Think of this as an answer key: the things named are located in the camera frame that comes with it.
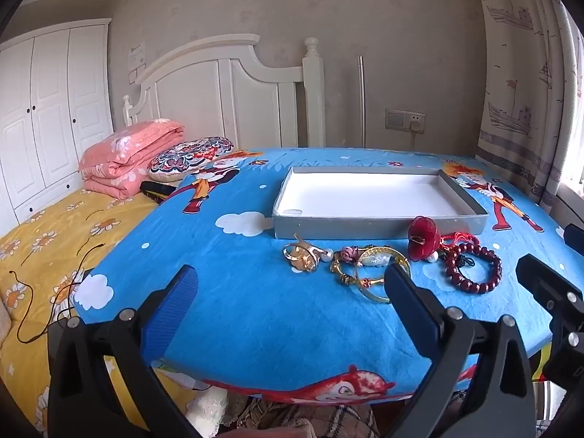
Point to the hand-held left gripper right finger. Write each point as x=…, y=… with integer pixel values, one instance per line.
x=410, y=301

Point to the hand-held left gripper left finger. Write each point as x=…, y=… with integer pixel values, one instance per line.
x=171, y=301

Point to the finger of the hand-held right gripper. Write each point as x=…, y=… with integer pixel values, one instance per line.
x=543, y=280
x=575, y=238

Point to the gold bangle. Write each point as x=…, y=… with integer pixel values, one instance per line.
x=365, y=293

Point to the jade pendant with pink knot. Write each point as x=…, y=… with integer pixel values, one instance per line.
x=374, y=261

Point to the red flower hair clip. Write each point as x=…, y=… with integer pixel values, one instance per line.
x=424, y=232

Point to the grey cardboard box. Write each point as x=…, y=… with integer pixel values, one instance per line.
x=365, y=196

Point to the blue cartoon printed tablecloth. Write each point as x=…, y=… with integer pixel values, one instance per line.
x=273, y=310

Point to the window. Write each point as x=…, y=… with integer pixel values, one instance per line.
x=576, y=123

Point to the white lace cloth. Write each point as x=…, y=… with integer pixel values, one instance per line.
x=205, y=413

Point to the yellow floral bedsheet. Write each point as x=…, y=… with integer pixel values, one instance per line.
x=50, y=232

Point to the patterned round pillow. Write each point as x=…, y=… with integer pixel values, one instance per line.
x=187, y=157

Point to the plaid cloth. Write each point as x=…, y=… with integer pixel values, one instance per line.
x=319, y=419

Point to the pink folded quilt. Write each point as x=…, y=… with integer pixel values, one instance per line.
x=123, y=155

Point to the ship printed curtain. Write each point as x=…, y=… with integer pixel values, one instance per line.
x=515, y=77

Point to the white wooden headboard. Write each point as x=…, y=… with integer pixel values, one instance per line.
x=191, y=96

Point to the metal pole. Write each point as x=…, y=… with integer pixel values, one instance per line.
x=362, y=100

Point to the white wardrobe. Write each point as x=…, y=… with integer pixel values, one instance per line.
x=50, y=100

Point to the wall socket panel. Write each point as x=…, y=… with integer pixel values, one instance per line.
x=399, y=120

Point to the paper note on wall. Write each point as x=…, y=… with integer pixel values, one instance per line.
x=137, y=57

